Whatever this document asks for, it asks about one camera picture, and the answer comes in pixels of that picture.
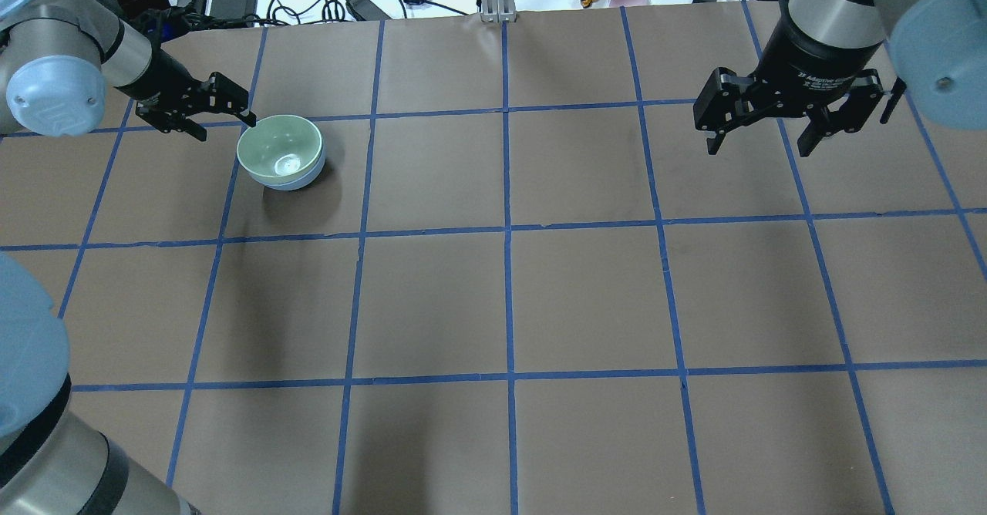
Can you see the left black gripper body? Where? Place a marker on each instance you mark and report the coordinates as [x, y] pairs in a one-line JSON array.
[[160, 80]]

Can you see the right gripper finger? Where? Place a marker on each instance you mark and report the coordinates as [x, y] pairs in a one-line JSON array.
[[727, 102], [860, 102]]

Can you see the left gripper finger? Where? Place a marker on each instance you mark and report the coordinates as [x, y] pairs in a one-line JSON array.
[[220, 95], [166, 121]]

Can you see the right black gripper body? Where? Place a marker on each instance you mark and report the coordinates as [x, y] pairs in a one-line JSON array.
[[811, 64]]

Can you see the green bowl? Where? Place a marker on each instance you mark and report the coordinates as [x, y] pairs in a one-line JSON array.
[[275, 136]]

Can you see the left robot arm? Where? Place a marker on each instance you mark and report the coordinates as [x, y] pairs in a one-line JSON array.
[[59, 57]]

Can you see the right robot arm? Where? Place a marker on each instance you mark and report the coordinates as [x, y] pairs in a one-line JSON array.
[[938, 50]]

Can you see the blue bowl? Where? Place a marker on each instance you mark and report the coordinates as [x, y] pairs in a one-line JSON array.
[[290, 174]]

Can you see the black power adapter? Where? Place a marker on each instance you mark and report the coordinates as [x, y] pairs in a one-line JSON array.
[[366, 10]]

